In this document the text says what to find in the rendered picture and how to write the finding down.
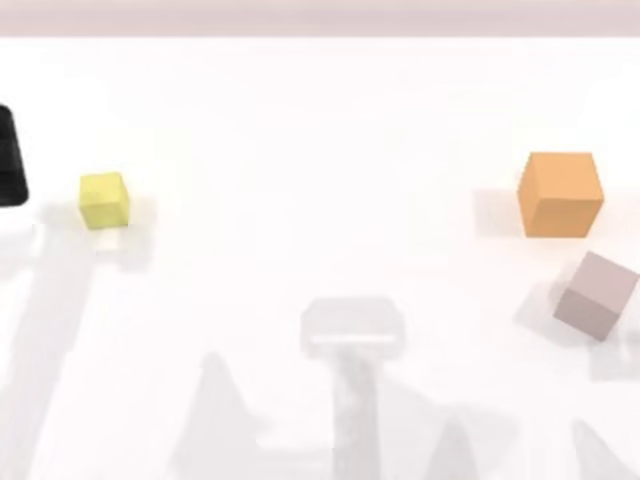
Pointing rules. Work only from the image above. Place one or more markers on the yellow cube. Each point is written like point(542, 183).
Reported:
point(104, 200)

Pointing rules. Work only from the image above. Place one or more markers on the orange cube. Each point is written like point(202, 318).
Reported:
point(560, 195)

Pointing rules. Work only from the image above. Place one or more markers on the mauve grey cube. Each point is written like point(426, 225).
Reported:
point(595, 295)

